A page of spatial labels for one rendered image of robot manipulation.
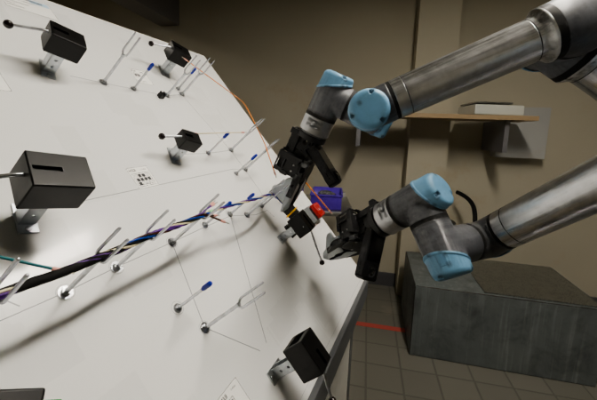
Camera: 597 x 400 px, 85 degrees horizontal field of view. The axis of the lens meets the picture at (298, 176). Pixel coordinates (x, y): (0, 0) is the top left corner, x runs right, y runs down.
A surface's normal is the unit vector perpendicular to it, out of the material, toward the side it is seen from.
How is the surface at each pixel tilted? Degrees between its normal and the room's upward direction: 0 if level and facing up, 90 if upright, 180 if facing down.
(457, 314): 90
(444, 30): 90
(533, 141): 90
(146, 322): 48
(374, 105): 90
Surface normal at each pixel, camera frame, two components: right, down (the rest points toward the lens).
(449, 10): -0.21, 0.12
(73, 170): 0.72, -0.59
